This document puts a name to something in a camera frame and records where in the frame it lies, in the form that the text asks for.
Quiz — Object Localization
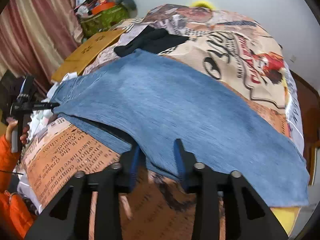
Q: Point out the brown paw print cardboard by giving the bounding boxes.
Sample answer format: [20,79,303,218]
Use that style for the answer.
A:
[51,29,125,83]

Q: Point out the green bag with clutter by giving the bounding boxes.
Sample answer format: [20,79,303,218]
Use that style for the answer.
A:
[75,0,129,38]

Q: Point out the newspaper print bed blanket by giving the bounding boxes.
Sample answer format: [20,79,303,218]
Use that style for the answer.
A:
[18,3,306,240]

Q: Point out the black folded garment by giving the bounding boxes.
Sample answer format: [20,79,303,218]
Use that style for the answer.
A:
[114,26,189,57]

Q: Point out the blue denim jeans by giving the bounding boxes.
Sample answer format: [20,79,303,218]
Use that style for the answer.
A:
[52,50,309,207]

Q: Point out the striped pink curtain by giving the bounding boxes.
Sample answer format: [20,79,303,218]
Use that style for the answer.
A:
[1,0,83,94]

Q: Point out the yellow plush blanket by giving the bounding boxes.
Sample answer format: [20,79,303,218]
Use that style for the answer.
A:
[270,207,301,236]

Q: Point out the person's left hand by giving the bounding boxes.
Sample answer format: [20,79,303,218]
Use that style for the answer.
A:
[5,119,30,145]

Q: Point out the orange sleeve forearm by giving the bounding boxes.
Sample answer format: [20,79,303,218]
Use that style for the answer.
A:
[0,134,36,239]

